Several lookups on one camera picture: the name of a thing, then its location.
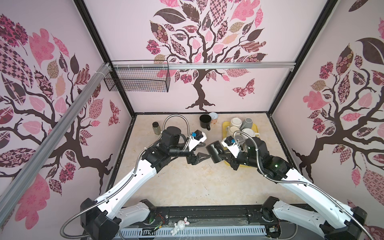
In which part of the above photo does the grey mug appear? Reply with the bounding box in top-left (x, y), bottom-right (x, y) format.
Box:
top-left (240, 118), bottom-right (253, 130)
top-left (235, 135), bottom-right (245, 152)

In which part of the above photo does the grey mug front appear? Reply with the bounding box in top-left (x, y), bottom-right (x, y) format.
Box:
top-left (235, 135), bottom-right (245, 152)

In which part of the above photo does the black wire basket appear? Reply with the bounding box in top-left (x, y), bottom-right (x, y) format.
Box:
top-left (104, 60), bottom-right (171, 93)

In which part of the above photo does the aluminium rail left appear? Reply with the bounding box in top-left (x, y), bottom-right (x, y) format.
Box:
top-left (1, 63), bottom-right (111, 224)

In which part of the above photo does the white mug rear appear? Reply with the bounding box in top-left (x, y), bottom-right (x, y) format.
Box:
top-left (230, 117), bottom-right (243, 129)

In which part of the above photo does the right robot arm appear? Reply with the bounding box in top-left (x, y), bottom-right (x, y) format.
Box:
top-left (220, 131), bottom-right (374, 240)

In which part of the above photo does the spice jar black lid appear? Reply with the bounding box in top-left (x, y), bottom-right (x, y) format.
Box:
top-left (152, 122), bottom-right (162, 136)

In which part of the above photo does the cream mug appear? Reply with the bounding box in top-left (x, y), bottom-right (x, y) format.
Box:
top-left (226, 126), bottom-right (240, 137)

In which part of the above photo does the all black mug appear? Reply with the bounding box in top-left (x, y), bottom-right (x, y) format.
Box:
top-left (199, 114), bottom-right (212, 131)

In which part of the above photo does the grey mug rear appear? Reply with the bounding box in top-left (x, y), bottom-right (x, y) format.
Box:
top-left (240, 118), bottom-right (253, 130)

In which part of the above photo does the black mug white base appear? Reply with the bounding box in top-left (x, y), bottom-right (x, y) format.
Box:
top-left (206, 141), bottom-right (224, 164)

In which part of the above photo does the white bunny figurine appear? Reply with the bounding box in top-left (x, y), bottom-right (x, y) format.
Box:
top-left (171, 217), bottom-right (190, 236)

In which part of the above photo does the white slotted cable duct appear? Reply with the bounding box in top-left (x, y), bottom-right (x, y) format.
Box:
top-left (121, 226), bottom-right (267, 240)

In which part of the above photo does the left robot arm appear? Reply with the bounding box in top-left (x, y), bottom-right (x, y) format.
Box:
top-left (60, 126), bottom-right (209, 240)

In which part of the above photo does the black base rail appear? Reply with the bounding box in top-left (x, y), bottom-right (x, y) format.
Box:
top-left (80, 203), bottom-right (341, 240)

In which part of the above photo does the yellow plastic tray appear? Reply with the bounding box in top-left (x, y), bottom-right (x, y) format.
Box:
top-left (221, 122), bottom-right (260, 167)

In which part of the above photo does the white ribbed mug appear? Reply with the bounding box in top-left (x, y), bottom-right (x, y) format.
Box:
top-left (242, 128), bottom-right (260, 138)

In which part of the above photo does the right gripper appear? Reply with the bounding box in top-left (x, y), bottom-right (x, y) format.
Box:
top-left (217, 144), bottom-right (260, 170)

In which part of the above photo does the aluminium rail back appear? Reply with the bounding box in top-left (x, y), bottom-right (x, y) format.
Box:
top-left (113, 61), bottom-right (296, 70)

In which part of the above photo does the aluminium rail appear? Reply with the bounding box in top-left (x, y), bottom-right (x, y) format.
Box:
top-left (1, 63), bottom-right (111, 224)
top-left (113, 61), bottom-right (296, 70)

